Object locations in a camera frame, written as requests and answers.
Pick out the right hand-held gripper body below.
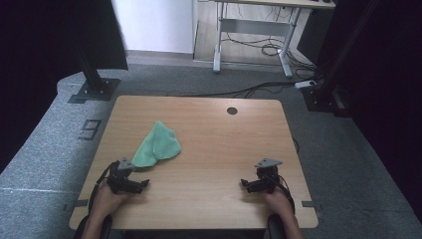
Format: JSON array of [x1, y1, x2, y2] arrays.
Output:
[[253, 157, 284, 195]]

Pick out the person's right hand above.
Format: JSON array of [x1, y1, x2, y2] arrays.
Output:
[[263, 188, 296, 217]]

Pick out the black floor tape marking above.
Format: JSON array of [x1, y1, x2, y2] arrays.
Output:
[[77, 119, 103, 141]]

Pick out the hand-held gripper cable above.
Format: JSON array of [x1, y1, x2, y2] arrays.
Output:
[[269, 172, 297, 215], [87, 160, 119, 214]]

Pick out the black floor cables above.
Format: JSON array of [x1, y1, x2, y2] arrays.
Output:
[[165, 73, 324, 100]]

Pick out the black chair armrest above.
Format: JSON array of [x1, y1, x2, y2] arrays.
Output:
[[73, 214, 114, 239], [267, 213, 287, 239]]

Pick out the green cloth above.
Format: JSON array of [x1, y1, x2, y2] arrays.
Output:
[[131, 119, 183, 168]]

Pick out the right hand-held gripper cable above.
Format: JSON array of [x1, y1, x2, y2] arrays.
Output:
[[269, 172, 297, 215]]

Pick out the black metal stand with base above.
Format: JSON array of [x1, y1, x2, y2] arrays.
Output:
[[300, 0, 382, 118], [67, 39, 121, 105]]

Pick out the left hand-held gripper cable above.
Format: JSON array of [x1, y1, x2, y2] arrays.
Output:
[[87, 160, 119, 214]]

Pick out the person's left hand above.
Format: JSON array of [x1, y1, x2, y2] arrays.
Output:
[[94, 180, 131, 218]]

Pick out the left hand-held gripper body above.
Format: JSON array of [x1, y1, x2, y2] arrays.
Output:
[[106, 157, 136, 195]]

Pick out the white power strip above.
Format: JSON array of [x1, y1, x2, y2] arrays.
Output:
[[294, 80, 318, 91]]

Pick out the black curtain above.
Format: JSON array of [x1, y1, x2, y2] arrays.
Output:
[[0, 0, 129, 174], [315, 0, 422, 222]]

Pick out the white desk frame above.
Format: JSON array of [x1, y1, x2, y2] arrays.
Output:
[[198, 0, 336, 80]]

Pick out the black cable tangle under desk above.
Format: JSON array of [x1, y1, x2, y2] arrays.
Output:
[[221, 31, 317, 73]]

